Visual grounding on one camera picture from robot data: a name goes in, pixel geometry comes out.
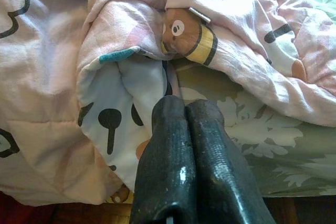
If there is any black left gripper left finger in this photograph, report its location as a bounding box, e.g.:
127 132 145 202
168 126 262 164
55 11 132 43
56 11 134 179
130 96 198 224

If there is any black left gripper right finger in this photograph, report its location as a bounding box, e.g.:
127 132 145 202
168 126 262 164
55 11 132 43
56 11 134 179
184 99 277 224

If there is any pink cartoon print blanket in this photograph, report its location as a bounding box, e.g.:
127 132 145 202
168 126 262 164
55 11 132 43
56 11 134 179
0 0 336 207

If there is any beige floral bed sheet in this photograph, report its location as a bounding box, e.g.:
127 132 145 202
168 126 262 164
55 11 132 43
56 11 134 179
167 60 336 199

